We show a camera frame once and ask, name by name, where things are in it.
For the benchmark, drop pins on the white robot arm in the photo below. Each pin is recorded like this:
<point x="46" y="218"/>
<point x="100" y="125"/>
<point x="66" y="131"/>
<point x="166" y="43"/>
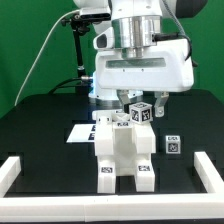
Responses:
<point x="133" y="54"/>

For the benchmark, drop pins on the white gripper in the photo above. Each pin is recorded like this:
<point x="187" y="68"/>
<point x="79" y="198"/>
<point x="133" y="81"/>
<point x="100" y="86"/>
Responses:
<point x="165" y="66"/>

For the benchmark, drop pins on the black camera stand pole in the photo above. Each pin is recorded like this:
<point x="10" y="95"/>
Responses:
<point x="79" y="28"/>

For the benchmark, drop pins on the white chair back frame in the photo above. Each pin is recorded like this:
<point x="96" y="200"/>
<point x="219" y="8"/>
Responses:
<point x="107" y="117"/>

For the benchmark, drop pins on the white small chair part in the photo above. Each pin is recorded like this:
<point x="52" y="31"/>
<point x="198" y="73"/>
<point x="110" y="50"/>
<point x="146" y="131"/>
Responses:
<point x="141" y="112"/>
<point x="106" y="175"/>

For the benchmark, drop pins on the black camera on stand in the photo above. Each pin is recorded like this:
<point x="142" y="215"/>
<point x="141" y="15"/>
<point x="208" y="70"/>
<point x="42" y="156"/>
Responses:
<point x="93" y="14"/>

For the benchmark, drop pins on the white U-shaped fence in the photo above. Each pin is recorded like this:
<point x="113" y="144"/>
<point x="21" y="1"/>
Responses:
<point x="207" y="205"/>

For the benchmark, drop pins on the white marker base plate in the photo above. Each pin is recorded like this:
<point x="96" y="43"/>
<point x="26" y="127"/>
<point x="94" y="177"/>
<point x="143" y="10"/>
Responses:
<point x="82" y="133"/>

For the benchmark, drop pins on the white chair seat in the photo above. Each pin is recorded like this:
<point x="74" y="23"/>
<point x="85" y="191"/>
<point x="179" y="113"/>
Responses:
<point x="124" y="142"/>

